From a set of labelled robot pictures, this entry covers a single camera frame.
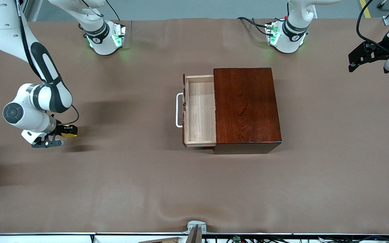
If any white table edge rail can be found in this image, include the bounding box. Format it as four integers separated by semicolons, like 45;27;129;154
0;232;389;243

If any dark red wooden cabinet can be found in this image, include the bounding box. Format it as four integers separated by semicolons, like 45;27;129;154
213;67;282;155

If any black left base cable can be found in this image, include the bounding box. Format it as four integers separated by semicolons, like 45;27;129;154
237;16;277;36

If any black base cable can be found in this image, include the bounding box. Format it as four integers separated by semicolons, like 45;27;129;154
105;0;121;22
237;16;277;36

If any grey metal camera bracket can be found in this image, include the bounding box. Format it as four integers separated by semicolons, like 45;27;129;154
182;220;207;243

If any light wooden board piece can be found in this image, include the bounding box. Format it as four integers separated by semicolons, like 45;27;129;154
138;237;182;243

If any white metal drawer handle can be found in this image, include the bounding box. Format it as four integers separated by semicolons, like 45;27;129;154
176;93;185;129

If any brown table cover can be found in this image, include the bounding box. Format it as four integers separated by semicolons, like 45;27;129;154
0;18;389;236

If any black right base cable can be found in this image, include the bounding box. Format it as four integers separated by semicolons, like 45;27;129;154
105;0;121;22

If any wooden drawer with dark front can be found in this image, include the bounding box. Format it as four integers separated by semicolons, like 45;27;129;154
182;73;218;149

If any yellow floor tape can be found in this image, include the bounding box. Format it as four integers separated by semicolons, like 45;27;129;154
359;0;372;19

